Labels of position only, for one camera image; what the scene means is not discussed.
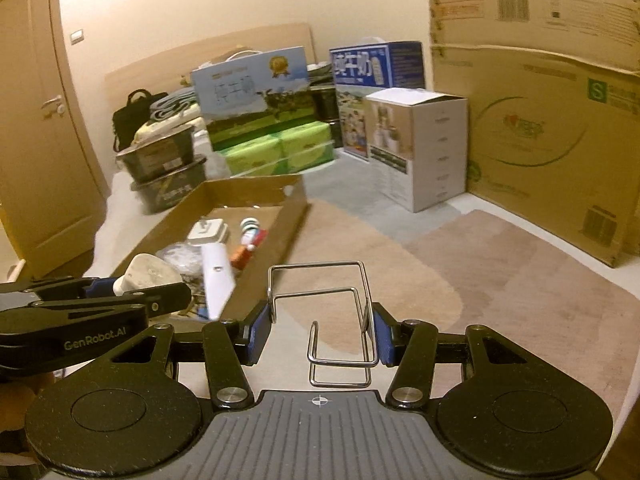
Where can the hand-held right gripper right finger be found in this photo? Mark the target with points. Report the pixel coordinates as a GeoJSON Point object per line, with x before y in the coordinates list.
{"type": "Point", "coordinates": [382, 335]}

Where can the landscape print milk box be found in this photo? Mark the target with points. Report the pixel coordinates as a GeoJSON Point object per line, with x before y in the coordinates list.
{"type": "Point", "coordinates": [250, 90]}

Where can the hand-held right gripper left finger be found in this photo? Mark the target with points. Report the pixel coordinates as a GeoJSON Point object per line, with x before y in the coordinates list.
{"type": "Point", "coordinates": [257, 332]}

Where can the wooden door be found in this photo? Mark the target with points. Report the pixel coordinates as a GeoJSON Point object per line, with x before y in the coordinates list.
{"type": "Point", "coordinates": [35, 160]}

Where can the dark plastic container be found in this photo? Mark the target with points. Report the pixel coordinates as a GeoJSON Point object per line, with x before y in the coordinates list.
{"type": "Point", "coordinates": [165, 190]}
{"type": "Point", "coordinates": [160, 160]}

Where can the white product box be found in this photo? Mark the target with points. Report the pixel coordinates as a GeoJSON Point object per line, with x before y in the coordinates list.
{"type": "Point", "coordinates": [435, 160]}

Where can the wall light switch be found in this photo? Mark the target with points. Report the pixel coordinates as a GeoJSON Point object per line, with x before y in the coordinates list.
{"type": "Point", "coordinates": [76, 36]}

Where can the blue milk carton box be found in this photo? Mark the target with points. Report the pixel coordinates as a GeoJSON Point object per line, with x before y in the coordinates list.
{"type": "Point", "coordinates": [400, 70]}

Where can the striped folded cloth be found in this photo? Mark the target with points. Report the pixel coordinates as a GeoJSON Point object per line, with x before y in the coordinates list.
{"type": "Point", "coordinates": [172, 105]}

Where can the white round jar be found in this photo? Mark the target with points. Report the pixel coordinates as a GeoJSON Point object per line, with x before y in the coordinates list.
{"type": "Point", "coordinates": [250, 224]}

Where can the white electric trimmer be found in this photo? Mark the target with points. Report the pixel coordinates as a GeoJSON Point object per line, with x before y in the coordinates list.
{"type": "Point", "coordinates": [217, 280]}

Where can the green tissue pack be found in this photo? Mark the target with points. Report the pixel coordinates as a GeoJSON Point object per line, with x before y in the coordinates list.
{"type": "Point", "coordinates": [305, 145]}
{"type": "Point", "coordinates": [252, 157]}

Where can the wooden headboard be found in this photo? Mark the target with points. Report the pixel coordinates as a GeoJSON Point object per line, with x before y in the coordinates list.
{"type": "Point", "coordinates": [150, 70]}

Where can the large brown cardboard box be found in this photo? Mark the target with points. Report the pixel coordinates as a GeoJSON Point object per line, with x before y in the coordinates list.
{"type": "Point", "coordinates": [540, 135]}

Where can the red toy figure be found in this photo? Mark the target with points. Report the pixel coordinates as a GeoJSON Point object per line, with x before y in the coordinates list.
{"type": "Point", "coordinates": [242, 255]}

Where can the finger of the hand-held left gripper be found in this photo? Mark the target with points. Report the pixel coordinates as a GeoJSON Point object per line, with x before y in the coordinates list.
{"type": "Point", "coordinates": [165, 297]}
{"type": "Point", "coordinates": [100, 287]}

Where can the white plug adapter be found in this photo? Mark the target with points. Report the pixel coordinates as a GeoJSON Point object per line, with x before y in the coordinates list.
{"type": "Point", "coordinates": [212, 235]}

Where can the shallow cardboard box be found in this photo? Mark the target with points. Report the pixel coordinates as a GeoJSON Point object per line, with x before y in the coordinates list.
{"type": "Point", "coordinates": [290, 220]}

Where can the light brown mat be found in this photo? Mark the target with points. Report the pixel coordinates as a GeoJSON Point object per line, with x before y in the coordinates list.
{"type": "Point", "coordinates": [375, 260]}

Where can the black bag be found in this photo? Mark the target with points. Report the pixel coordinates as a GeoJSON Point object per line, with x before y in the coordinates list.
{"type": "Point", "coordinates": [130, 120]}

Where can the dark gift box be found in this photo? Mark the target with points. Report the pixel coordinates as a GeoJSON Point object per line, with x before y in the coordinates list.
{"type": "Point", "coordinates": [322, 105]}

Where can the dark brown mat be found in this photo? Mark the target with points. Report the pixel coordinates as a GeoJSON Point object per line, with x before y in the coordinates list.
{"type": "Point", "coordinates": [525, 285]}

